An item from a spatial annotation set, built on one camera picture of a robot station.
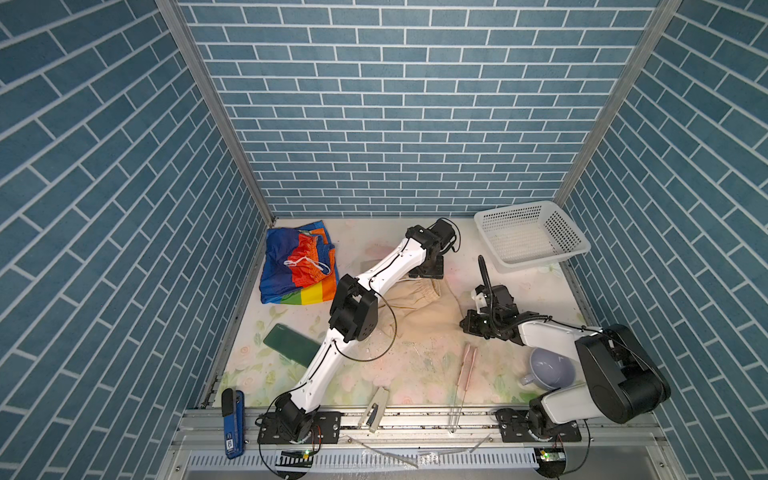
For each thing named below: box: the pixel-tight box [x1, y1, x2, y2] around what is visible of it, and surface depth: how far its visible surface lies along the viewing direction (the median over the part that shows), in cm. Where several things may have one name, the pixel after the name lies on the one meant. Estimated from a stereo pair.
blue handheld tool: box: [221, 388, 245, 459], surface depth 74 cm
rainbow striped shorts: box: [259, 220, 339, 305], surface depth 103 cm
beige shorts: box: [377, 275, 464, 341], surface depth 93 cm
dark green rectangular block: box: [263, 323, 322, 368], surface depth 90 cm
